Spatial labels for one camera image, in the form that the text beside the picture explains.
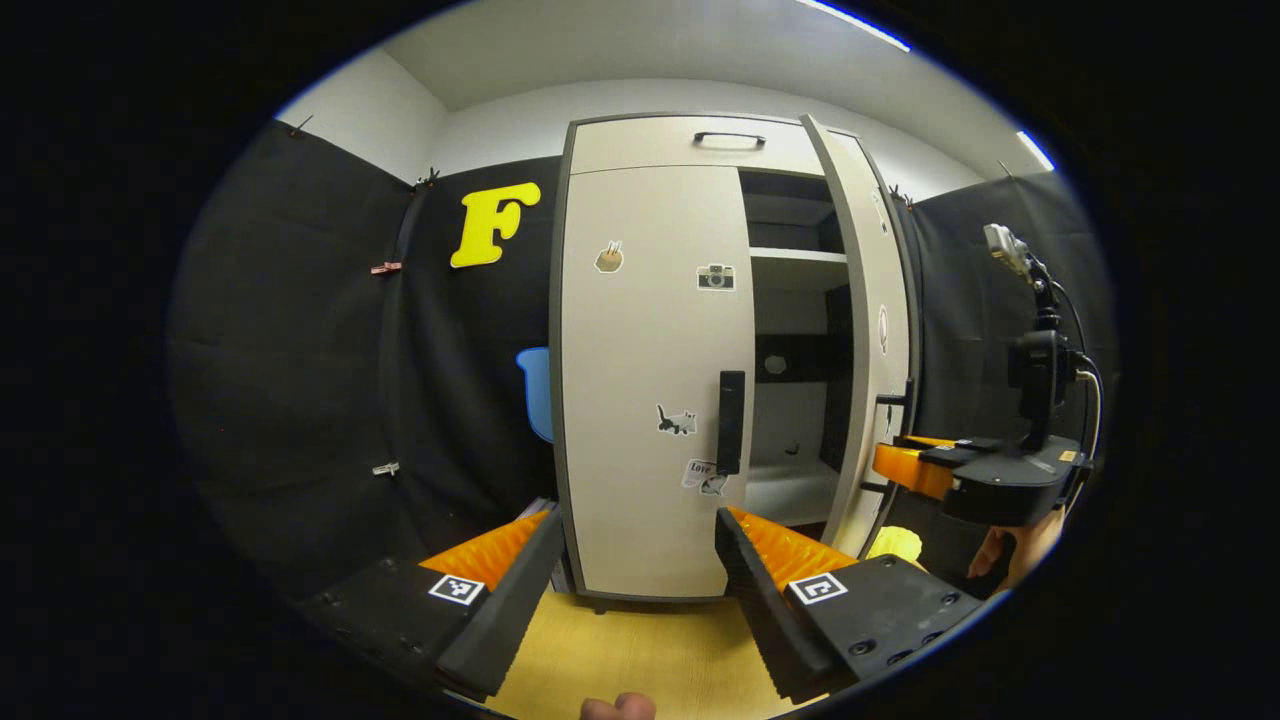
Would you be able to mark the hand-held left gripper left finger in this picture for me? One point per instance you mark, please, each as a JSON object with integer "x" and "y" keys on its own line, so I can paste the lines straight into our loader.
{"x": 515, "y": 600}

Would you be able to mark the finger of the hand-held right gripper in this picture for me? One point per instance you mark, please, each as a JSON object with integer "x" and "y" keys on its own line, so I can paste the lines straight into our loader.
{"x": 905, "y": 468}
{"x": 975, "y": 444}

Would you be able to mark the small ceiling light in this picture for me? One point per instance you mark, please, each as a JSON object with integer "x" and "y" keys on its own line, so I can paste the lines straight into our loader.
{"x": 1036, "y": 150}

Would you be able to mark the white backdrop clip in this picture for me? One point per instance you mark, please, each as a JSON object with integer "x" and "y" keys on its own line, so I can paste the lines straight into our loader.
{"x": 385, "y": 468}

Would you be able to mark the yellow bumpy round object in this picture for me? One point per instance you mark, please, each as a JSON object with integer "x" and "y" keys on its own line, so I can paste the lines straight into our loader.
{"x": 895, "y": 546}

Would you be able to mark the beige camera-sticker cabinet door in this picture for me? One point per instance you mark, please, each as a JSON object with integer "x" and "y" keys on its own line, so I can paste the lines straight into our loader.
{"x": 640, "y": 350}

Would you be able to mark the beige double-door shoe cabinet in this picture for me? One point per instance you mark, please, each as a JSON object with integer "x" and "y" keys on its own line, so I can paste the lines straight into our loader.
{"x": 640, "y": 145}

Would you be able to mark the black backdrop cloth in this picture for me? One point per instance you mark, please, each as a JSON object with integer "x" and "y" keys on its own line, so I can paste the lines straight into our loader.
{"x": 300, "y": 350}

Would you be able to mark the beige cherry-sticker cabinet door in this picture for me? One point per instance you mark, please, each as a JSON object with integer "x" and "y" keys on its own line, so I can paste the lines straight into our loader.
{"x": 865, "y": 300}

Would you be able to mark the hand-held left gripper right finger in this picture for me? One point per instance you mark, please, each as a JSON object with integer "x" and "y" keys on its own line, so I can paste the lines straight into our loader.
{"x": 760, "y": 605}

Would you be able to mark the white cabinet shelf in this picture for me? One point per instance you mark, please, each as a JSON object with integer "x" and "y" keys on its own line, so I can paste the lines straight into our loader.
{"x": 800, "y": 255}

